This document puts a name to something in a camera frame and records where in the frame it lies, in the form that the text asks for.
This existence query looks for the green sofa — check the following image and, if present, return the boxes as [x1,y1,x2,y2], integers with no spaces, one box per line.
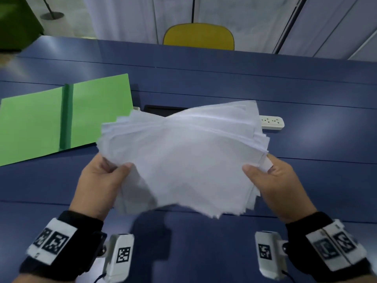
[0,0,44,53]

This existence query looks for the green folder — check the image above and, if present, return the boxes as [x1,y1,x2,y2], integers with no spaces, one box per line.
[0,73,135,168]

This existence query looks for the thick black partition post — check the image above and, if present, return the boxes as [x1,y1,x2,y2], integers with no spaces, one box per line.
[272,0,309,55]

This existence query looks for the yellow chair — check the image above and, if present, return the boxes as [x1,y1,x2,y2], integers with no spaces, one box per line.
[162,22,236,51]

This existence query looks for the white curtain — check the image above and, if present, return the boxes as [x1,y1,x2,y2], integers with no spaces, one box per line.
[82,0,377,61]

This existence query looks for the green potted plant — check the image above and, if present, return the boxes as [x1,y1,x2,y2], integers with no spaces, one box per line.
[41,0,56,17]

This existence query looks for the white power strip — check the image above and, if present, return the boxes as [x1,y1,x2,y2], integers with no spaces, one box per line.
[259,115,285,131]

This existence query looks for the person's left hand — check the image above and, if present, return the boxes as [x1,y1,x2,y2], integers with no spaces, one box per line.
[68,153,135,222]

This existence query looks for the black right wrist strap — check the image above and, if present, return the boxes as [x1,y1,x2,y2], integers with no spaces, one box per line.
[285,211,373,283]

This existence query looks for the black table cable hatch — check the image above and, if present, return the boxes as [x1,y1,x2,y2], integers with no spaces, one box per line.
[143,105,189,118]

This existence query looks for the black left wrist strap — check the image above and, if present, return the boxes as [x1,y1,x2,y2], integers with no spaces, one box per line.
[19,210,108,282]

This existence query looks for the person's right hand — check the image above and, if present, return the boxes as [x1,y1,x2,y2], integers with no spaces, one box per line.
[242,153,318,225]

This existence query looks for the white plant pot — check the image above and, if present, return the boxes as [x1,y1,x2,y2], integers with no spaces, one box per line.
[40,11,75,38]

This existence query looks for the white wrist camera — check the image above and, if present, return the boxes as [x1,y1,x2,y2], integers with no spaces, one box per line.
[99,233,135,283]
[254,231,289,281]

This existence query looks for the pile of white papers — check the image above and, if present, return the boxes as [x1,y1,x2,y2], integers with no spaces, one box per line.
[97,100,274,219]

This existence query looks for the black wrist strap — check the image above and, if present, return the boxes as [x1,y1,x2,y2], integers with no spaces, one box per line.
[285,211,373,283]
[19,210,108,282]

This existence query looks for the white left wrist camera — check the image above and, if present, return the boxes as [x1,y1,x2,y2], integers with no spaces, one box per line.
[99,233,135,283]

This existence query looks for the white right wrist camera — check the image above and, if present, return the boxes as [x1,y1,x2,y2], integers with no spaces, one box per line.
[254,231,289,281]

